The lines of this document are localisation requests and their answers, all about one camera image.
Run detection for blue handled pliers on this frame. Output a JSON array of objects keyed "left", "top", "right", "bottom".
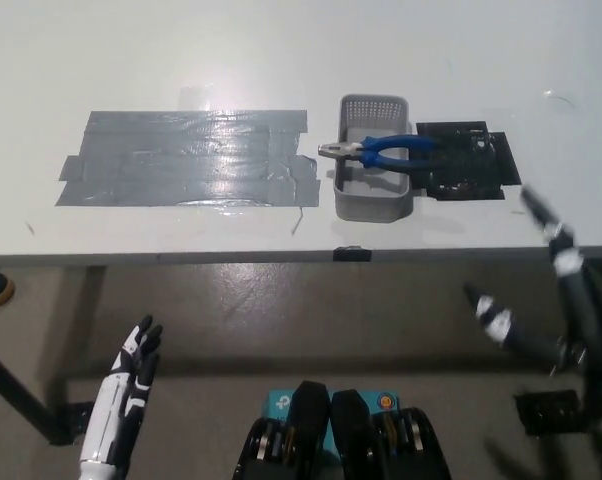
[{"left": 316, "top": 134, "right": 438, "bottom": 174}]

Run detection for grey duct tape patch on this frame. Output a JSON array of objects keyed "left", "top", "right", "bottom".
[{"left": 54, "top": 108, "right": 322, "bottom": 209}]

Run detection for small black tape strip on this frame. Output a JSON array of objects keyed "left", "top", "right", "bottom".
[{"left": 333, "top": 245, "right": 372, "bottom": 263}]

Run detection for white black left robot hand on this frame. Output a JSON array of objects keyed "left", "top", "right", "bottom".
[{"left": 79, "top": 313, "right": 163, "bottom": 480}]

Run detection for thin curved wire scrap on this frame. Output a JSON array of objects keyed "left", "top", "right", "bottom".
[{"left": 547, "top": 90, "right": 579, "bottom": 109}]

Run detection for grey plastic basket container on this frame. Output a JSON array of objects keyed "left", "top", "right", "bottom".
[{"left": 333, "top": 93, "right": 415, "bottom": 222}]

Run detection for black metal table leg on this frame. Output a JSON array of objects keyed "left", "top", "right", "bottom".
[{"left": 0, "top": 342, "right": 62, "bottom": 444}]

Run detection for teal cardboard box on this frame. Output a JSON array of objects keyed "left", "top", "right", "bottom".
[{"left": 266, "top": 388, "right": 401, "bottom": 456}]

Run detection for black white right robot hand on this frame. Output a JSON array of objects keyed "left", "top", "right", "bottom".
[{"left": 463, "top": 184, "right": 602, "bottom": 426}]

